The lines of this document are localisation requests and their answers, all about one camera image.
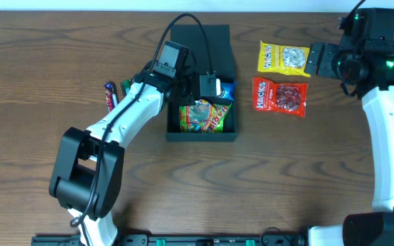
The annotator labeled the green Haribo gummy bag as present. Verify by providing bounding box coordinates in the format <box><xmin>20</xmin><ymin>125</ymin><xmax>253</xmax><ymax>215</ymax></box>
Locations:
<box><xmin>179</xmin><ymin>99</ymin><xmax>232</xmax><ymax>133</ymax></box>

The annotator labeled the blue Oreo cookie pack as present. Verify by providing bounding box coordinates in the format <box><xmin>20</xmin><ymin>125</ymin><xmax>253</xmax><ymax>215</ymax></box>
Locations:
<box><xmin>215</xmin><ymin>79</ymin><xmax>236</xmax><ymax>101</ymax></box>

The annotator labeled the green red candy bar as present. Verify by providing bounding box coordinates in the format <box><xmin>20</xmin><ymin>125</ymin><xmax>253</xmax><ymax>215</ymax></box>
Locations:
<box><xmin>120</xmin><ymin>79</ymin><xmax>132</xmax><ymax>97</ymax></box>

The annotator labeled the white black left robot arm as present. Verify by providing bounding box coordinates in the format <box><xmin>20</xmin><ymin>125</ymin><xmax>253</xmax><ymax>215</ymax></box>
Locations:
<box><xmin>49</xmin><ymin>70</ymin><xmax>221</xmax><ymax>245</ymax></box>

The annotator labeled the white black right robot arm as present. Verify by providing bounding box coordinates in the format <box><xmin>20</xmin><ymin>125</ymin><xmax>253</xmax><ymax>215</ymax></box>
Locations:
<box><xmin>305</xmin><ymin>42</ymin><xmax>394</xmax><ymax>245</ymax></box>

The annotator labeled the yellow Hacks candy bag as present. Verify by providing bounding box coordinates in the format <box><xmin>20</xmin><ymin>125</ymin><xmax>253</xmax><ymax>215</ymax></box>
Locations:
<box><xmin>257</xmin><ymin>41</ymin><xmax>310</xmax><ymax>77</ymax></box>

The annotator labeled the dark green gift box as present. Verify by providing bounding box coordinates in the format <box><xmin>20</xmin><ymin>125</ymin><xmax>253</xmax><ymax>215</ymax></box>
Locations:
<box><xmin>166</xmin><ymin>25</ymin><xmax>237</xmax><ymax>142</ymax></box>

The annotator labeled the red Hacks candy bag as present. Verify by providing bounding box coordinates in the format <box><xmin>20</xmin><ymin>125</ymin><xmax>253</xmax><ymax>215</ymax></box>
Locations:
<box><xmin>252</xmin><ymin>77</ymin><xmax>308</xmax><ymax>118</ymax></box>

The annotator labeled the dark blue red candy bar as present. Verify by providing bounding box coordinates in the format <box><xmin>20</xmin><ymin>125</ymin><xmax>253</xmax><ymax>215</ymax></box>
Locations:
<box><xmin>104</xmin><ymin>81</ymin><xmax>119</xmax><ymax>112</ymax></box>

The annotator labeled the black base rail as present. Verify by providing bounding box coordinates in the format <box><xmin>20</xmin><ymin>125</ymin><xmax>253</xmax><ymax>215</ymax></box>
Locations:
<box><xmin>31</xmin><ymin>233</ymin><xmax>309</xmax><ymax>246</ymax></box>

